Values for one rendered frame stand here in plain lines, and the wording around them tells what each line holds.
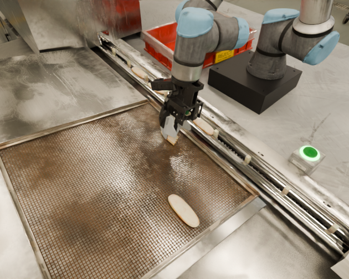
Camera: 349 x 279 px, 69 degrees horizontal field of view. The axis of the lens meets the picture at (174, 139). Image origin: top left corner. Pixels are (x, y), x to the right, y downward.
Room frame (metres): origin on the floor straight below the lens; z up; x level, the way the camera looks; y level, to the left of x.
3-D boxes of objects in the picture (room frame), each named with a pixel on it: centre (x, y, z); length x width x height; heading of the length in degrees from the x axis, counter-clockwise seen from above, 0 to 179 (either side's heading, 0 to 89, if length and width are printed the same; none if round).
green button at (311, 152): (0.48, -0.40, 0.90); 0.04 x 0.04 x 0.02
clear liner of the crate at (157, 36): (1.22, -0.12, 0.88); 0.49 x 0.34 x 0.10; 125
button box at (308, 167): (0.47, -0.40, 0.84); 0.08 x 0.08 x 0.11; 38
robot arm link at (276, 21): (0.92, -0.38, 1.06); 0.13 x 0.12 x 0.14; 32
